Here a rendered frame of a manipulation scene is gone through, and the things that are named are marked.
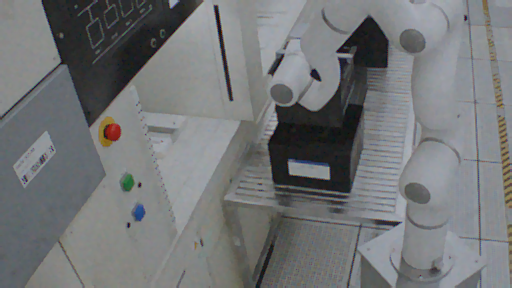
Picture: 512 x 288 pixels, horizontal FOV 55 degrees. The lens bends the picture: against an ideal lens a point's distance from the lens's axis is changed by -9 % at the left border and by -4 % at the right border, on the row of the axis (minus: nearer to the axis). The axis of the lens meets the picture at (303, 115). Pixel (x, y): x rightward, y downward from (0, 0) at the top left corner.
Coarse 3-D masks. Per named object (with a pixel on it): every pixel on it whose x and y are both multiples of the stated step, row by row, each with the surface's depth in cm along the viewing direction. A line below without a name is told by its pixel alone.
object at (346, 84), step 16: (304, 32) 155; (352, 48) 166; (272, 64) 161; (352, 64) 169; (320, 80) 153; (352, 80) 172; (336, 96) 155; (288, 112) 164; (304, 112) 162; (320, 112) 160; (336, 112) 159
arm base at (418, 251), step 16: (448, 224) 137; (400, 240) 153; (416, 240) 138; (432, 240) 136; (400, 256) 149; (416, 256) 141; (432, 256) 140; (448, 256) 147; (400, 272) 144; (416, 272) 143; (432, 272) 143; (448, 272) 143
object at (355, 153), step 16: (352, 112) 187; (288, 128) 191; (304, 128) 197; (320, 128) 195; (336, 128) 193; (352, 128) 191; (272, 144) 169; (288, 144) 194; (304, 144) 194; (320, 144) 194; (336, 144) 193; (352, 144) 166; (272, 160) 173; (288, 160) 171; (304, 160) 169; (320, 160) 167; (336, 160) 165; (352, 160) 169; (272, 176) 178; (288, 176) 175; (304, 176) 173; (320, 176) 171; (336, 176) 170; (352, 176) 173
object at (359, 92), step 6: (354, 72) 216; (360, 72) 216; (366, 72) 216; (354, 78) 212; (360, 78) 212; (366, 78) 218; (354, 84) 208; (360, 84) 208; (366, 84) 220; (354, 90) 205; (360, 90) 205; (366, 90) 221; (354, 96) 201; (360, 96) 206; (354, 102) 198; (360, 102) 208
